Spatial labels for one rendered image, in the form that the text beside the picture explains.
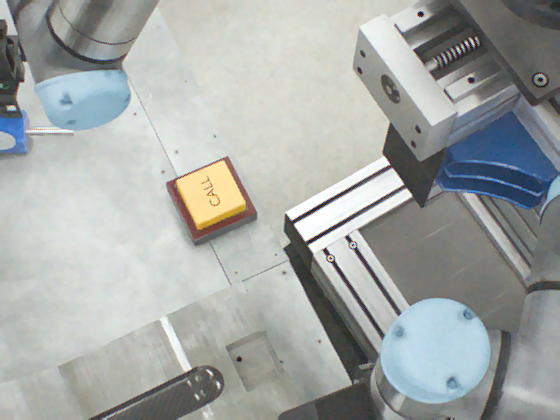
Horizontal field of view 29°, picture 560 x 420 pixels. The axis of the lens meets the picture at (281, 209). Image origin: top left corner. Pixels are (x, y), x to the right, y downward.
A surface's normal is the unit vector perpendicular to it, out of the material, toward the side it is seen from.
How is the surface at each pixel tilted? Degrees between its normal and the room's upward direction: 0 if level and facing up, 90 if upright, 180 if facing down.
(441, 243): 0
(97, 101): 90
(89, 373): 2
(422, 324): 0
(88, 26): 71
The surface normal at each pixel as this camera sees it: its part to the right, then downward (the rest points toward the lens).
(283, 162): 0.02, -0.37
